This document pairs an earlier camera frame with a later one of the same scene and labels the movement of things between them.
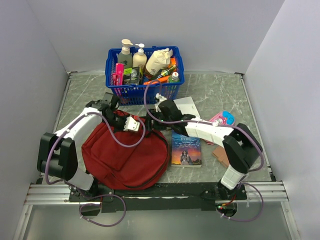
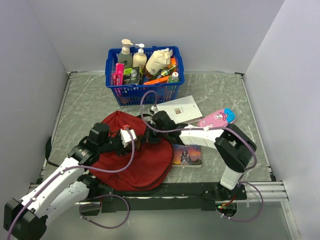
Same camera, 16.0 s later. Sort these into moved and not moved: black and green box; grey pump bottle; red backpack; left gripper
Moved: left gripper
Not moved: grey pump bottle; red backpack; black and green box
